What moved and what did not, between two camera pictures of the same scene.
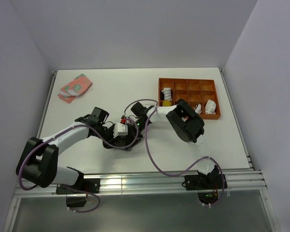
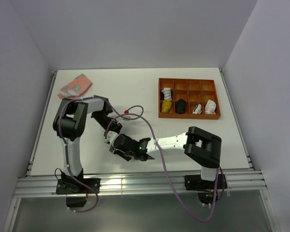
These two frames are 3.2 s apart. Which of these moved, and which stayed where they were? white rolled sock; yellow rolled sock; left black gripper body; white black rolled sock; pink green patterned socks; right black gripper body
Moved: left black gripper body; right black gripper body
Stayed: pink green patterned socks; yellow rolled sock; white rolled sock; white black rolled sock
